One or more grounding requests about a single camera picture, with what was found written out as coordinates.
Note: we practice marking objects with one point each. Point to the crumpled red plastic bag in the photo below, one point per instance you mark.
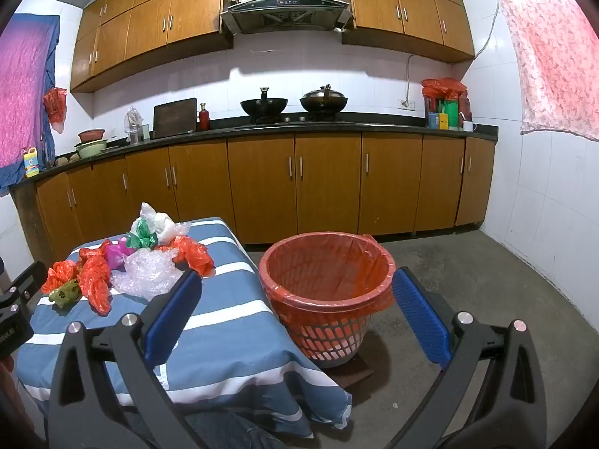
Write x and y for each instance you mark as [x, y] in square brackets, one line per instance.
[96, 285]
[56, 277]

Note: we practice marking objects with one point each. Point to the black kitchen countertop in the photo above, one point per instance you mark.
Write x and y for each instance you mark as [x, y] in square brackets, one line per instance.
[374, 129]

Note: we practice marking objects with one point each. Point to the white mug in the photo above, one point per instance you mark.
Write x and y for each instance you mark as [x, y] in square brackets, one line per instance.
[468, 126]

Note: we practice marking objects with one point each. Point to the glass jar with plastic cover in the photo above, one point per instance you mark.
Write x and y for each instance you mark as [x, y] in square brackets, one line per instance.
[133, 126]

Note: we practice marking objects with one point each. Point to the open black wok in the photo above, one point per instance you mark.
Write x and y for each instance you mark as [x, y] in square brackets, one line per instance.
[264, 105]

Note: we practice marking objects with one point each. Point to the green plastic bag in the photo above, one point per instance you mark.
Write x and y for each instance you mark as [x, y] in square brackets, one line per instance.
[140, 241]

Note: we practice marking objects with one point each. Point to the wooden board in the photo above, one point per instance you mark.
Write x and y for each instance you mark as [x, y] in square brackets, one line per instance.
[355, 374]

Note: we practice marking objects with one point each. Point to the wooden base cabinets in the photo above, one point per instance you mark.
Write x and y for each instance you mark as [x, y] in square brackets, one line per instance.
[327, 182]

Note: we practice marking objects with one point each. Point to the red basin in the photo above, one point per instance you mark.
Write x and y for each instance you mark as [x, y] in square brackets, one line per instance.
[91, 134]

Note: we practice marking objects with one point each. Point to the pink plastic bag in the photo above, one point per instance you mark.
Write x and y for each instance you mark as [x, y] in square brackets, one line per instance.
[117, 253]

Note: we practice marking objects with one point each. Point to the black gas stove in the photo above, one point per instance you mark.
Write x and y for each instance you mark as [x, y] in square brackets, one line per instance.
[281, 124]

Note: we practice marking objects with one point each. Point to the dark red container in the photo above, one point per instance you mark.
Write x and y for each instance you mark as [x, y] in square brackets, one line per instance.
[464, 110]

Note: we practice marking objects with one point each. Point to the pink and blue hanging cloth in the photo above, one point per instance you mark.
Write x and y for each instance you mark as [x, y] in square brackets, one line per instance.
[23, 89]

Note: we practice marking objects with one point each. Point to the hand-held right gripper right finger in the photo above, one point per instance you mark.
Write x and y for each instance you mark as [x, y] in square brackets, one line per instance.
[421, 318]

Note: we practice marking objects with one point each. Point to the pink floral curtain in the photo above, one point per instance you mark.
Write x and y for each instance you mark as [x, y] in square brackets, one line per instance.
[552, 46]

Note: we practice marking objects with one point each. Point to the blue box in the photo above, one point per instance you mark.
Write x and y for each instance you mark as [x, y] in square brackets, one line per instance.
[434, 120]

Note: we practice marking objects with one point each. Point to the dark cutting board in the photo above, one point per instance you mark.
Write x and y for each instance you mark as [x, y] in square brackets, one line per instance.
[174, 118]

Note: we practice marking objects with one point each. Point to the green basin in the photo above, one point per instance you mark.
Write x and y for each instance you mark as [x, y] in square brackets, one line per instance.
[91, 149]

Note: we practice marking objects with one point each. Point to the yellow detergent bottle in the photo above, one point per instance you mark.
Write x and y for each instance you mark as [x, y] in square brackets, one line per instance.
[31, 163]

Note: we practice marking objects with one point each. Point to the clear plastic bag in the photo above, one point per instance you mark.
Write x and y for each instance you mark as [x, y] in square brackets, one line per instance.
[180, 230]

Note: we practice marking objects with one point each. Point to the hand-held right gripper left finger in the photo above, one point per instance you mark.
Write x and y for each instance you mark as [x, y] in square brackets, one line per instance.
[172, 320]

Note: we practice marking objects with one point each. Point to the wooden wall cabinets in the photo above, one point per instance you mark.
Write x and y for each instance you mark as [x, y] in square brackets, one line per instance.
[412, 4]
[154, 14]

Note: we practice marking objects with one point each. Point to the blue white striped tablecloth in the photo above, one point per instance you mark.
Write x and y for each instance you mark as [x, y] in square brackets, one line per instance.
[234, 336]

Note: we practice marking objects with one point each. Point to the steel range hood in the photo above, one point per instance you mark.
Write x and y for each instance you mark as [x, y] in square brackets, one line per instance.
[285, 7]

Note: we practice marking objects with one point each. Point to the red plastic waste basket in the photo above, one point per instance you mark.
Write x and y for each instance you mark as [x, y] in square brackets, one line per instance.
[327, 336]

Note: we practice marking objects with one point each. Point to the red bag over containers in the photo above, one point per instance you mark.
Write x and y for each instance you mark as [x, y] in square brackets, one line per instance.
[444, 88]

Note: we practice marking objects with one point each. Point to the red bottle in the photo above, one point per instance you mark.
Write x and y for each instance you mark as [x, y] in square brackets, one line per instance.
[203, 119]

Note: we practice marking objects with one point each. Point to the large red plastic bag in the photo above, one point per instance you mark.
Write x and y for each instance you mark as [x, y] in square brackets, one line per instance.
[194, 255]

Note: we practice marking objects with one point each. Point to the white wall socket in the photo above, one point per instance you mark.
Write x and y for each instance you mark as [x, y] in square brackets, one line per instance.
[406, 104]

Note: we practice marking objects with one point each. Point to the hanging red plastic bag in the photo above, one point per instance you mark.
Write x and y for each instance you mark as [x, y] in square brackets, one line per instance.
[56, 105]

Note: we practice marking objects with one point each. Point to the person's dark trousers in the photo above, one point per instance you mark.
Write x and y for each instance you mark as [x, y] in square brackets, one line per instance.
[224, 432]

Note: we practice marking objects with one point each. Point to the clear bubble wrap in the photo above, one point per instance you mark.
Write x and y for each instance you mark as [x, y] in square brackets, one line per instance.
[145, 273]

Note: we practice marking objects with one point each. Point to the green box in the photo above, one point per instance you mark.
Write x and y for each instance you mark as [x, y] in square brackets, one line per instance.
[452, 114]

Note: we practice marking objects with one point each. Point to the black wok with lid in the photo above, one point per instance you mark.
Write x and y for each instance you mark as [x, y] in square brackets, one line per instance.
[324, 100]

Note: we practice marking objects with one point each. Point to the white plastic bag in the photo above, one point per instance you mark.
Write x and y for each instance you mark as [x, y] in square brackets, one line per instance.
[152, 219]

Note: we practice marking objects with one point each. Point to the red basket liner bag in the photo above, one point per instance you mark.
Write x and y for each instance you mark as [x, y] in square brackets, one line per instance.
[327, 266]

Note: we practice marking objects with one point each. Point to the small glass container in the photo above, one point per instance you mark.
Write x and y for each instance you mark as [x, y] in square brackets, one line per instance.
[145, 132]

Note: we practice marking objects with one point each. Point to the green paw print packet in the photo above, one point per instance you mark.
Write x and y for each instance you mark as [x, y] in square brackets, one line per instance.
[65, 293]

